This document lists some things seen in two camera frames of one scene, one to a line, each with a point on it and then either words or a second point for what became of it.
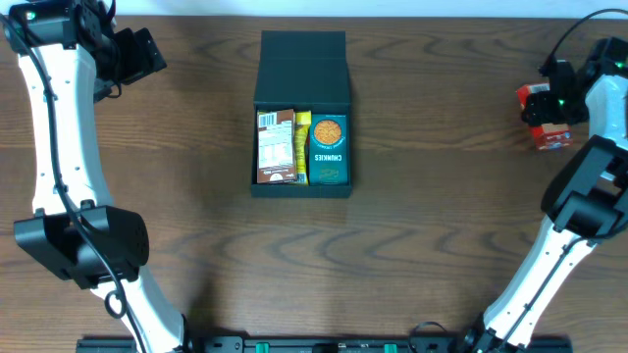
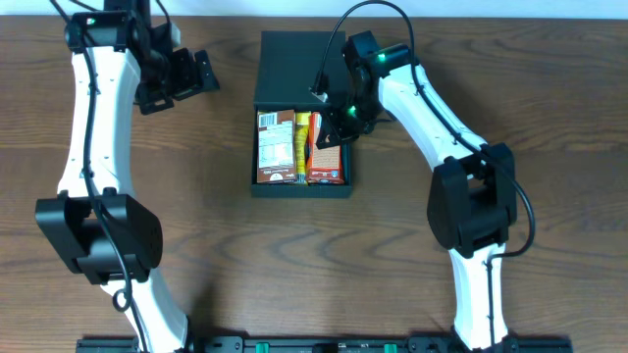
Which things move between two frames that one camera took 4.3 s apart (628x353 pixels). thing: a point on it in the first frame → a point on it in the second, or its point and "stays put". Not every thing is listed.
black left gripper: [142, 54] → [183, 75]
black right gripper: [535, 114] → [339, 126]
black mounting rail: [508, 344] stays put
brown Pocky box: [276, 158] stays put
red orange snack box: [547, 135] → [325, 167]
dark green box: [304, 71] stays put
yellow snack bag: [301, 131] stays put
